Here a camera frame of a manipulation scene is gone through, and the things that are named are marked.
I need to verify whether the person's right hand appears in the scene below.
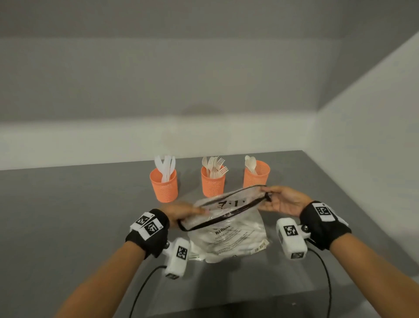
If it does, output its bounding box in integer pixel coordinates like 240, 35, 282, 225
258, 186, 314, 218

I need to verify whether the person's left hand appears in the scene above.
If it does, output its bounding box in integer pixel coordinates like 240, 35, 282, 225
159, 201, 210, 229

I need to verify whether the clear pouch with black trim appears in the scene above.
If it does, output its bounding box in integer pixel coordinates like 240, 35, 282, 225
178, 185, 272, 232

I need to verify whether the person's left forearm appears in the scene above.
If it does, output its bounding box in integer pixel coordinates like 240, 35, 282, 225
54, 241, 146, 318

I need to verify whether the person's right forearm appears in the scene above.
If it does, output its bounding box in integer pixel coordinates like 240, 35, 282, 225
329, 233, 419, 318

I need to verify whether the orange mesh cup with spoons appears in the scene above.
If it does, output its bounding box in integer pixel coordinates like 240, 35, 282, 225
242, 160, 271, 189

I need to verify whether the orange mesh cup with forks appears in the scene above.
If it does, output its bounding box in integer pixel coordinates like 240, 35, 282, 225
201, 166, 227, 198

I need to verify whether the orange mesh cup with knives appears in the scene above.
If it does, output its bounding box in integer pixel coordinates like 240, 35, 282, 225
149, 168, 179, 203

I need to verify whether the white plastic bag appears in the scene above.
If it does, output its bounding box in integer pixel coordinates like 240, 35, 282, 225
188, 210, 271, 264

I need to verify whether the bunch of wooden forks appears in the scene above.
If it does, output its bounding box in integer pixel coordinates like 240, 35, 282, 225
202, 156, 230, 180

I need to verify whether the black left wristband with markers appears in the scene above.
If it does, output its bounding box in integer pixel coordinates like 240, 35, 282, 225
125, 209, 170, 259

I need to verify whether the black wristband with markers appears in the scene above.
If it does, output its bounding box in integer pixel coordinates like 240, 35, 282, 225
299, 201, 352, 251
125, 209, 170, 259

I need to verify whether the black right wristband with markers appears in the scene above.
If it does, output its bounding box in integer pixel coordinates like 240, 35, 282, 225
299, 201, 352, 251

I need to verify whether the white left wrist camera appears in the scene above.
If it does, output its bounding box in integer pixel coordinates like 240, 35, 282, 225
163, 237, 191, 280

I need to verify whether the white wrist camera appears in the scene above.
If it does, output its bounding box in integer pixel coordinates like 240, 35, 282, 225
163, 237, 191, 280
276, 218, 310, 261

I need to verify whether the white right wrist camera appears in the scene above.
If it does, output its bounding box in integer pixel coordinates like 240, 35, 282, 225
276, 218, 310, 261

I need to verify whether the black left camera cable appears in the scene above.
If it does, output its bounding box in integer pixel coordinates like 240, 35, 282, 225
129, 265, 167, 318

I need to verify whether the black camera cable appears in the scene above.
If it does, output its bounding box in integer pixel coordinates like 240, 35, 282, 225
307, 247, 333, 318
129, 265, 167, 318

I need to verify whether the black right camera cable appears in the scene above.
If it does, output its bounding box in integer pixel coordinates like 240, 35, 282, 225
307, 247, 333, 318

